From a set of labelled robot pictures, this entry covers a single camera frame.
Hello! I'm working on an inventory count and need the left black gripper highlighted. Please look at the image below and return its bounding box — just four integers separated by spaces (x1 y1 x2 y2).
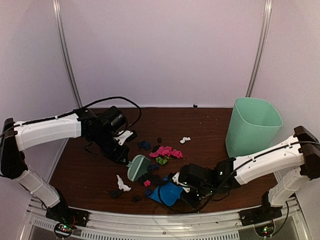
90 127 130 166

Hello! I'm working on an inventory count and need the blue plastic dustpan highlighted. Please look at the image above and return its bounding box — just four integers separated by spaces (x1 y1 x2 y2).
159 176 184 207

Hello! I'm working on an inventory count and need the mint green hand brush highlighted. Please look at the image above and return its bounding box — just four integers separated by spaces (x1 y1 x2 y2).
127 154 151 182

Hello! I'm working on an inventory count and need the large black paper scrap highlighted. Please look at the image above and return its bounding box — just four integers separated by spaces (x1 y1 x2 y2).
138 173 163 186

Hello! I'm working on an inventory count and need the dark blue scrap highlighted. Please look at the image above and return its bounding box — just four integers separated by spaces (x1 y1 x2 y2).
144 188 153 197
137 140 151 151
148 164 159 171

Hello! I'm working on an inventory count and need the small pink paper scrap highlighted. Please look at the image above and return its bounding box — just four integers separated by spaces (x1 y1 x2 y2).
143 180 151 187

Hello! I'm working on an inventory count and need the dark blue scrap front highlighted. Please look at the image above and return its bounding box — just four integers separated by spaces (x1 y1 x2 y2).
144 188 153 197

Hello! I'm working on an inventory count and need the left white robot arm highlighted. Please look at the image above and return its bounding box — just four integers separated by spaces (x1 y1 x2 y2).
0 107 130 222

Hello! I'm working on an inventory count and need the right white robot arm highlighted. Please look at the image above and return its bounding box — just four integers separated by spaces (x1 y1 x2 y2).
173 126 320 221

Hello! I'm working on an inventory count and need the long white paper scrap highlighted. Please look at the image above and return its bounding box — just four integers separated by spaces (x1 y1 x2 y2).
116 175 132 192

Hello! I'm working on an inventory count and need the black scrap under pink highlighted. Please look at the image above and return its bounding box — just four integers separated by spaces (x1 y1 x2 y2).
151 145 162 153

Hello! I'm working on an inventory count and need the green paper scrap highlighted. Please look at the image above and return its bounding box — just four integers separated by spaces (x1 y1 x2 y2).
155 156 169 166

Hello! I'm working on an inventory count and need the large pink paper scrap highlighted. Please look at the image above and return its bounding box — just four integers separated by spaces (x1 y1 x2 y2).
149 145 183 159

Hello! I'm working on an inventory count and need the small black scrap front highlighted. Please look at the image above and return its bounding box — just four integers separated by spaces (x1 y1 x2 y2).
132 195 142 203

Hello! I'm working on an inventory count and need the small white paper scrap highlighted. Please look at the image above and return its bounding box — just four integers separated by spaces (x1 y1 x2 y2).
179 136 191 144

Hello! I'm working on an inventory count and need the mint green waste bin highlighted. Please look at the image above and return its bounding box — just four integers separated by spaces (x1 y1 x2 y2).
225 97 283 158

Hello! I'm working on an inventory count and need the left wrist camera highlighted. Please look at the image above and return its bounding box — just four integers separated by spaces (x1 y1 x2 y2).
114 130 137 146

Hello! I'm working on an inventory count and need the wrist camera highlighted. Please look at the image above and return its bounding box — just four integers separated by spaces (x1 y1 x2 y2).
172 172 186 187
114 130 137 146

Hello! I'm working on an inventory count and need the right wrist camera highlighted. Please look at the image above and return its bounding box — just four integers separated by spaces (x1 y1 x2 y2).
172 172 186 187

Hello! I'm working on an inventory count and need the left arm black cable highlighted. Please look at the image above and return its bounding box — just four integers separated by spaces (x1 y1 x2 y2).
0 96 142 138

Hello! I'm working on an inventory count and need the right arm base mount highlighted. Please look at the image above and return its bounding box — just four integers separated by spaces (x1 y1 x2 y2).
239 195 282 238

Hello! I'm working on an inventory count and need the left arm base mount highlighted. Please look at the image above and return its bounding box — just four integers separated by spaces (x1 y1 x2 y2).
41 189 89 240

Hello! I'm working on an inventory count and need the front aluminium rail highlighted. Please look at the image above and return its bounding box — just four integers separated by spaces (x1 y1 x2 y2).
17 197 312 240

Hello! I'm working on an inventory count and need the left aluminium frame post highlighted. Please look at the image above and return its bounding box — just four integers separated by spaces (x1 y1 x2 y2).
52 0 83 108

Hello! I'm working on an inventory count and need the aluminium frame post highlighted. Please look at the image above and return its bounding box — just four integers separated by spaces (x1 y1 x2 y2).
52 0 83 108
245 0 273 98

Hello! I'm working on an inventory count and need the right aluminium frame post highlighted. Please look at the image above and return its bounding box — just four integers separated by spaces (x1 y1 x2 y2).
245 0 273 98

